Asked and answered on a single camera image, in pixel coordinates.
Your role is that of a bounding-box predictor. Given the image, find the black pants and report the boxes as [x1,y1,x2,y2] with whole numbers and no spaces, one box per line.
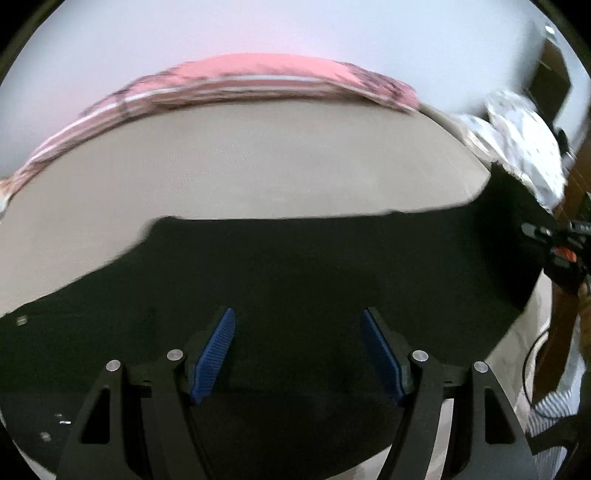
[0,161,560,467]

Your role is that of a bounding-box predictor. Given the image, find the striped shirt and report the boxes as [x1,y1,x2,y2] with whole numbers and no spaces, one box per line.
[525,387,583,439]

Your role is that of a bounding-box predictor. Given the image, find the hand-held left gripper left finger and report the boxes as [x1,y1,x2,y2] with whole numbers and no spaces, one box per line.
[55,306,237,480]

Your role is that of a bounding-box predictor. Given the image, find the pink striped blanket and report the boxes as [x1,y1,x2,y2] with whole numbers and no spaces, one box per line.
[0,52,421,208]

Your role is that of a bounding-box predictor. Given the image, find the brown wooden door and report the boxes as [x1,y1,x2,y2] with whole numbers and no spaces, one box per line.
[527,37,574,136]

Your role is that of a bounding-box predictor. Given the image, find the person's right forearm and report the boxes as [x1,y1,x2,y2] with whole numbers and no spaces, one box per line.
[531,279,591,401]

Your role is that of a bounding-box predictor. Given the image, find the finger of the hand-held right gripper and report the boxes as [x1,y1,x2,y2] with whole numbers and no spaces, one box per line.
[521,222,563,241]

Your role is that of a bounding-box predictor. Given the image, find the white patterned pillow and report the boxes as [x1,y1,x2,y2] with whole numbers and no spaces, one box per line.
[455,88,572,214]

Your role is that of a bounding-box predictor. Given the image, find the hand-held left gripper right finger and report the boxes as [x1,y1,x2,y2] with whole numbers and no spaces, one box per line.
[360,307,539,480]

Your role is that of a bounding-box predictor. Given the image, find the black cable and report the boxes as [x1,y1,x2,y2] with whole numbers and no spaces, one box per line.
[522,329,555,418]

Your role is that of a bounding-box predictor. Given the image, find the beige bed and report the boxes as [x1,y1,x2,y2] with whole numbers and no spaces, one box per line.
[0,104,555,480]

